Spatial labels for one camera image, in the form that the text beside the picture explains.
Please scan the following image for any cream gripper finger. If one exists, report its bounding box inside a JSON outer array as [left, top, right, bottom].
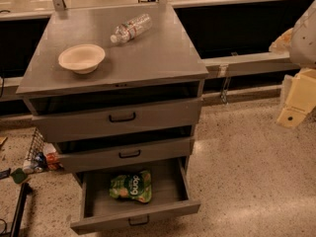
[[276, 68, 316, 128]]

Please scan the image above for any green rice chip bag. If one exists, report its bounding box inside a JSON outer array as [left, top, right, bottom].
[[109, 170, 152, 203]]

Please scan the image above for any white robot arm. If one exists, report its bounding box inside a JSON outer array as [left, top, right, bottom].
[[269, 1, 316, 128]]

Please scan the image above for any grey drawer cabinet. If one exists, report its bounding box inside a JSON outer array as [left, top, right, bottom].
[[15, 3, 209, 174]]

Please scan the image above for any grey bottom drawer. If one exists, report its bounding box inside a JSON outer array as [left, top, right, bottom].
[[70, 158, 200, 235]]

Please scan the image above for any grey drawer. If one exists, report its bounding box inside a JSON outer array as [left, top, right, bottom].
[[58, 136, 195, 173], [33, 98, 201, 142], [70, 158, 200, 235]]

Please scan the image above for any grey top drawer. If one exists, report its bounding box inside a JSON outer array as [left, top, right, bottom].
[[33, 98, 201, 142]]

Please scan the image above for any grey middle drawer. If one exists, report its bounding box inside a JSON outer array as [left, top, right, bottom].
[[58, 136, 195, 173]]

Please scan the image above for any clear plastic water bottle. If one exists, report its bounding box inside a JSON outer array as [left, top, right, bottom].
[[110, 14, 152, 43]]

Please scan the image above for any red white snack package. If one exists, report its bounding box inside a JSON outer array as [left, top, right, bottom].
[[43, 143, 61, 171]]

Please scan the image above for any blue can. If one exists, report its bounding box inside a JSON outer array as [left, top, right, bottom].
[[35, 152, 47, 173]]

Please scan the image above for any white small bottle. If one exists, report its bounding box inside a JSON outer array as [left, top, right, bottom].
[[23, 160, 34, 174]]

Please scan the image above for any black stand leg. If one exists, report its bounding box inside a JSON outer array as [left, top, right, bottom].
[[9, 183, 33, 237]]

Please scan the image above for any green small object on floor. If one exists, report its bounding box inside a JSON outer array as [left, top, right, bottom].
[[11, 168, 29, 185]]

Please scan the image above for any grey horizontal rail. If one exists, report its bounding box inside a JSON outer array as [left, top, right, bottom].
[[203, 52, 299, 79]]

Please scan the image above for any wire basket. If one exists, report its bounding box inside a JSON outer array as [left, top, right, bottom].
[[25, 128, 44, 162]]

